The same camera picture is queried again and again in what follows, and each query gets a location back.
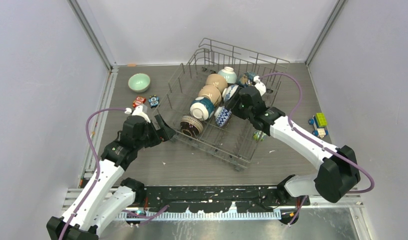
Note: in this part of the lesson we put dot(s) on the teal and white bowl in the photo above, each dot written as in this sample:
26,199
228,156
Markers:
202,108

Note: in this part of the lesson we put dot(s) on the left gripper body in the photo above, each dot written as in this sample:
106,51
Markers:
146,140

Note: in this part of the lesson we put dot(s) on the beige bowl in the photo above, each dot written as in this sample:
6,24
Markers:
217,81
211,92

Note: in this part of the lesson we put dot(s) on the pale green celadon bowl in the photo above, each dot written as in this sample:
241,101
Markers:
139,82

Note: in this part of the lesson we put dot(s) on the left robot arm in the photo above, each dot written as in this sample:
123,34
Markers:
91,213

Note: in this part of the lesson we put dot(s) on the grey wire dish rack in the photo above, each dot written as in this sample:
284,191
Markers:
222,135

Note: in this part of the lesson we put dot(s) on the beige bowl upper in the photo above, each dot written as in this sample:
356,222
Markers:
217,81

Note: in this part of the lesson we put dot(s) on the beige bowl lower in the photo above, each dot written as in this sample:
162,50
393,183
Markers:
211,92

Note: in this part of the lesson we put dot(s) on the brown ribbed bowl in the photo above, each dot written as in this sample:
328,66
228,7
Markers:
191,126

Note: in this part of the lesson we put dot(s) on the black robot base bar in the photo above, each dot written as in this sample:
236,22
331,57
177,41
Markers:
218,200

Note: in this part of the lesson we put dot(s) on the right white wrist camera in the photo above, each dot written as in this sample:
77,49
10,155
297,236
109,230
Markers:
259,85

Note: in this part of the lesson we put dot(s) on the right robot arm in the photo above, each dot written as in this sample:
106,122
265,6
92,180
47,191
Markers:
336,167

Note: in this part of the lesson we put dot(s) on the blue floral white bowl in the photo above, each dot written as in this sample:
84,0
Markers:
229,92

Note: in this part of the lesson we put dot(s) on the red owl toy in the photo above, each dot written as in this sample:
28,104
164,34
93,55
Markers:
139,100

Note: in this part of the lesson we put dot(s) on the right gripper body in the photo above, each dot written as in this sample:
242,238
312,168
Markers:
238,108

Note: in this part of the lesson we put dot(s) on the green owl toy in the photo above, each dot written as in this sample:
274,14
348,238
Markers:
259,135

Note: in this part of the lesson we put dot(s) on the light green striped bowl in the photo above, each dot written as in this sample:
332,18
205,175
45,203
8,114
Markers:
229,74

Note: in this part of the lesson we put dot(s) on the dark teal painted bowl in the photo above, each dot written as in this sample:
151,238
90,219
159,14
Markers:
246,79

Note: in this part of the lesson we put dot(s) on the green blue toy car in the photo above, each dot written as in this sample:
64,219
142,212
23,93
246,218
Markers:
319,123

